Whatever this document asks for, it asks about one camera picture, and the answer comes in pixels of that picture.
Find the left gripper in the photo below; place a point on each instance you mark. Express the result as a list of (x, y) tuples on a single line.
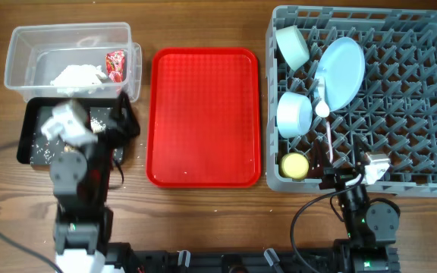
[(128, 122)]

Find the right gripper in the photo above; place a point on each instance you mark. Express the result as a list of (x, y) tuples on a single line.
[(337, 176)]

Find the white plastic fork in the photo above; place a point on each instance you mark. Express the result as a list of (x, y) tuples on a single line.
[(329, 138)]

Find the white plastic spoon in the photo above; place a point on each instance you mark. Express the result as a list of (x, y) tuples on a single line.
[(322, 108)]

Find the yellow plastic cup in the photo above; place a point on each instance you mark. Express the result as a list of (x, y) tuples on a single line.
[(294, 165)]

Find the small light blue bowl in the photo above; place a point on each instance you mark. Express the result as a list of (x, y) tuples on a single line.
[(294, 115)]

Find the red snack wrapper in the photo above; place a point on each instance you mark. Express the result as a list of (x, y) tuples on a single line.
[(115, 65)]

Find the white napkin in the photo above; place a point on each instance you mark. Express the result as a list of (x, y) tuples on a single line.
[(74, 78)]

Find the large light blue plate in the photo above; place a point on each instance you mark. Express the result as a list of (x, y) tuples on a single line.
[(341, 69)]

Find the green bowl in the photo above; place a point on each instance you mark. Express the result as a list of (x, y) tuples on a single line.
[(293, 47)]

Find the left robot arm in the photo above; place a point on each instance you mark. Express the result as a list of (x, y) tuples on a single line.
[(80, 177)]

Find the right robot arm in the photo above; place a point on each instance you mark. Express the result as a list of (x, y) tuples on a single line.
[(371, 224)]

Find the grey dishwasher rack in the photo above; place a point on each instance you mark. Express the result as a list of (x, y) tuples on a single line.
[(395, 110)]

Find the clear plastic waste bin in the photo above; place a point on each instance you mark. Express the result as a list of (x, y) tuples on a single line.
[(38, 54)]

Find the black plastic tray bin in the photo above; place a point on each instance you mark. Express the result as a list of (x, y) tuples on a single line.
[(35, 104)]

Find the red serving tray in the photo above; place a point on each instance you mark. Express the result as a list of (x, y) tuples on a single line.
[(204, 119)]

